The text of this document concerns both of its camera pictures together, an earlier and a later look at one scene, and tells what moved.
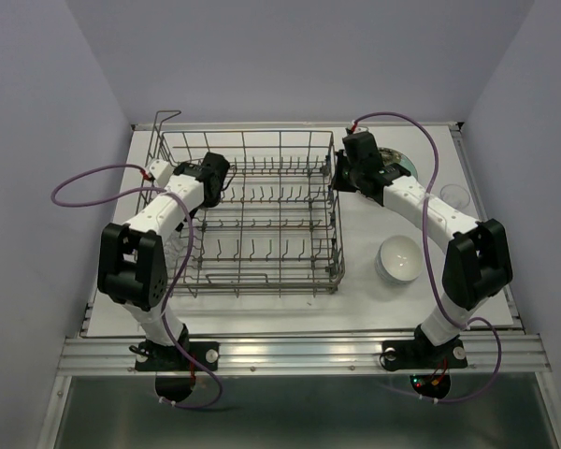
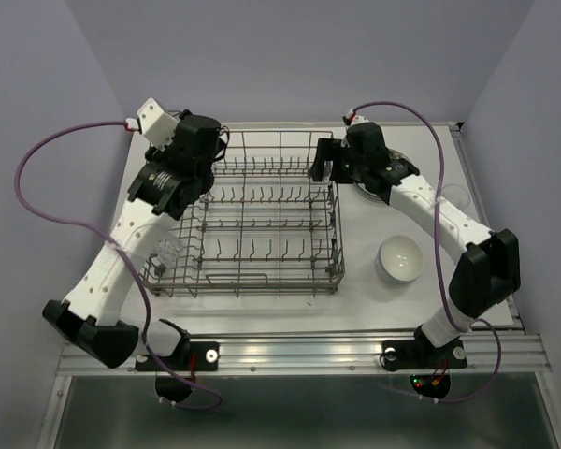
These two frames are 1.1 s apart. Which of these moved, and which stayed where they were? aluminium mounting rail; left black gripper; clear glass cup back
Moved: left black gripper
Stayed: clear glass cup back; aluminium mounting rail
